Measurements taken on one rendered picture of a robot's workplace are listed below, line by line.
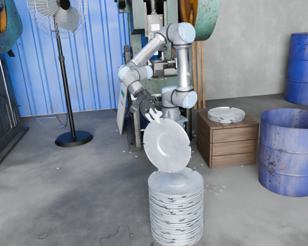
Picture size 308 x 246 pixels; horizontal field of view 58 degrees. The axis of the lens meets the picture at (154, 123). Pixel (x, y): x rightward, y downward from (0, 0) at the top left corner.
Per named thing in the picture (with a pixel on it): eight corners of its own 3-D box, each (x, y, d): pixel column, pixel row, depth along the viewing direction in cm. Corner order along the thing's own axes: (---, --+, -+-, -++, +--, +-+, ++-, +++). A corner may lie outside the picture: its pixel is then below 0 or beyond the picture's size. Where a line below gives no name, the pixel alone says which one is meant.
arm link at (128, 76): (131, 63, 153) (119, 67, 148) (143, 79, 151) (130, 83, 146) (126, 72, 159) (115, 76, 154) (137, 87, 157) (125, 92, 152)
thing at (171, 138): (194, 172, 147) (195, 171, 146) (146, 173, 131) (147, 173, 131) (185, 120, 156) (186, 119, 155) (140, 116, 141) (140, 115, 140)
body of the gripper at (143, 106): (160, 103, 149) (147, 85, 151) (149, 107, 143) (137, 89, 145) (153, 111, 154) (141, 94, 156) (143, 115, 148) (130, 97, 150)
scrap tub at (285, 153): (336, 194, 181) (349, 124, 165) (275, 203, 176) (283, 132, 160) (295, 164, 220) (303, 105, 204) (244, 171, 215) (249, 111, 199)
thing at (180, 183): (214, 179, 147) (214, 178, 146) (176, 204, 129) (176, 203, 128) (174, 162, 167) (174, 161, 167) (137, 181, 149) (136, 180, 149)
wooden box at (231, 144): (256, 164, 223) (259, 123, 211) (209, 169, 220) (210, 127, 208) (236, 144, 261) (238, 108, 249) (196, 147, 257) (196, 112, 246)
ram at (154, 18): (165, 47, 250) (164, 11, 240) (148, 48, 248) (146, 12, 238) (161, 46, 266) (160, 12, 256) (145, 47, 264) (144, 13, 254)
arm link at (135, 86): (132, 82, 146) (125, 92, 152) (136, 89, 145) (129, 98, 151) (142, 80, 151) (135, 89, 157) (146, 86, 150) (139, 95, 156)
